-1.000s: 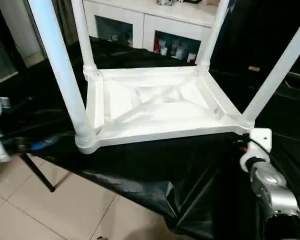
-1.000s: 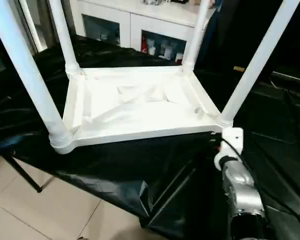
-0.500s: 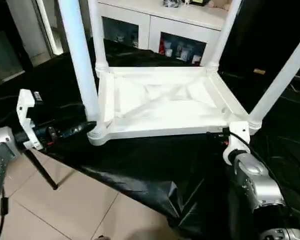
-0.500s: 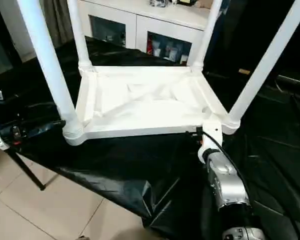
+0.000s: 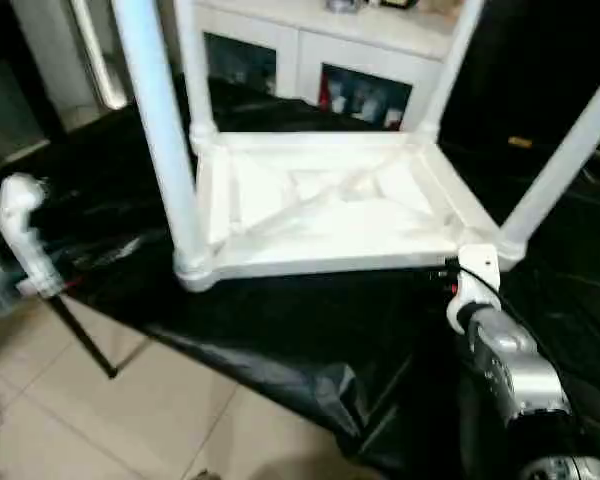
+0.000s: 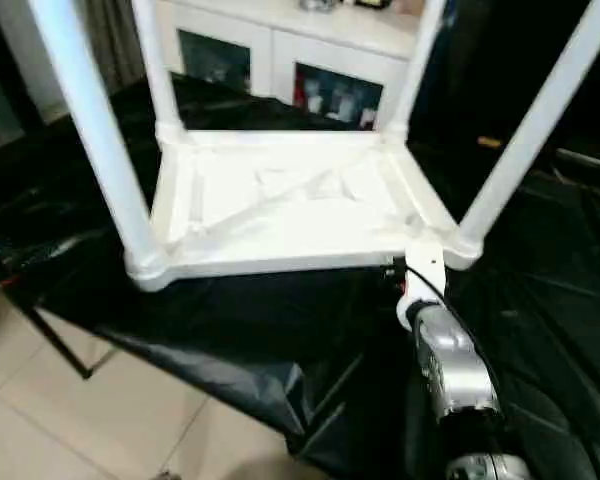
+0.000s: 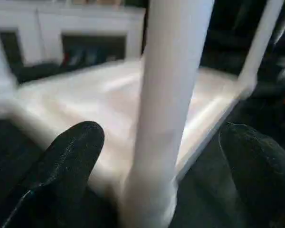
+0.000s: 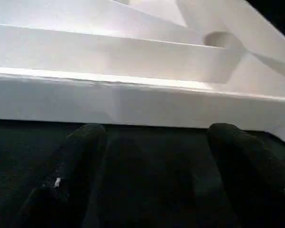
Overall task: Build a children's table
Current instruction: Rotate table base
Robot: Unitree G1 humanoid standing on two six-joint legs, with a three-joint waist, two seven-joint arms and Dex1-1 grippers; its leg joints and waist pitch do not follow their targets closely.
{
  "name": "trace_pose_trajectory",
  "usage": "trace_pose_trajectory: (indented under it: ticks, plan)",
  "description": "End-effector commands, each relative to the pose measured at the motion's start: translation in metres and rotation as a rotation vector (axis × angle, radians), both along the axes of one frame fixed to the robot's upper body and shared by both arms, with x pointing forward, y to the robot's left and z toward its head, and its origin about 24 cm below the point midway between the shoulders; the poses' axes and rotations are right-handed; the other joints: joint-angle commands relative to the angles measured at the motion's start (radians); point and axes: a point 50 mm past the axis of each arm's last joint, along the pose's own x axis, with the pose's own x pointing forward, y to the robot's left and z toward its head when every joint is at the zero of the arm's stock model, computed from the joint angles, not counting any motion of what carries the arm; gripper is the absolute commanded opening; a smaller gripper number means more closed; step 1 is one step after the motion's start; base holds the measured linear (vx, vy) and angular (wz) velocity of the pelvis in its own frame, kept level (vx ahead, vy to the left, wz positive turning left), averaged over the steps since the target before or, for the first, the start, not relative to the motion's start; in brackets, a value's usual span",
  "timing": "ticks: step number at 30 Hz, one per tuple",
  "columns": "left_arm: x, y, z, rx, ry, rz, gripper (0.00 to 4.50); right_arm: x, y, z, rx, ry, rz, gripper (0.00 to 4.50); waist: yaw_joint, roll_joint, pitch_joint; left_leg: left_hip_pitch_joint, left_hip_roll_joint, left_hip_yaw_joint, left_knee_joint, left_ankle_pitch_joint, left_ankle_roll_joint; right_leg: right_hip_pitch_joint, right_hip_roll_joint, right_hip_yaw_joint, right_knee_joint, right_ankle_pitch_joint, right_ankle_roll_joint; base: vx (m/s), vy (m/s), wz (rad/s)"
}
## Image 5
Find white plastic table top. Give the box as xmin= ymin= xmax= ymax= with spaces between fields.
xmin=172 ymin=127 xmax=529 ymax=294

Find white plastic table leg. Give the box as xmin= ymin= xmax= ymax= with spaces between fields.
xmin=499 ymin=58 xmax=600 ymax=261
xmin=415 ymin=0 xmax=487 ymax=146
xmin=172 ymin=0 xmax=220 ymax=146
xmin=110 ymin=0 xmax=216 ymax=276

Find black shiny mat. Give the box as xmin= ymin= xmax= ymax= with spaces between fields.
xmin=0 ymin=74 xmax=600 ymax=480

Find black backdrop cloth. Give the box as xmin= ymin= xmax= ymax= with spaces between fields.
xmin=439 ymin=0 xmax=600 ymax=151

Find white glass-door cabinet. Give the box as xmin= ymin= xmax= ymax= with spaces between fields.
xmin=177 ymin=0 xmax=469 ymax=132

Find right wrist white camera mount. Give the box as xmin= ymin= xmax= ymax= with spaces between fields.
xmin=445 ymin=243 xmax=502 ymax=337

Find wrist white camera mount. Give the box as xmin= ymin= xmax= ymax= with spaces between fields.
xmin=0 ymin=172 xmax=66 ymax=300
xmin=445 ymin=243 xmax=502 ymax=337

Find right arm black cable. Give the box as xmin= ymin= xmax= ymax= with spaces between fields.
xmin=457 ymin=267 xmax=581 ymax=401

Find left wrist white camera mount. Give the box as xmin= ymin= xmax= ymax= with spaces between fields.
xmin=0 ymin=172 xmax=66 ymax=300

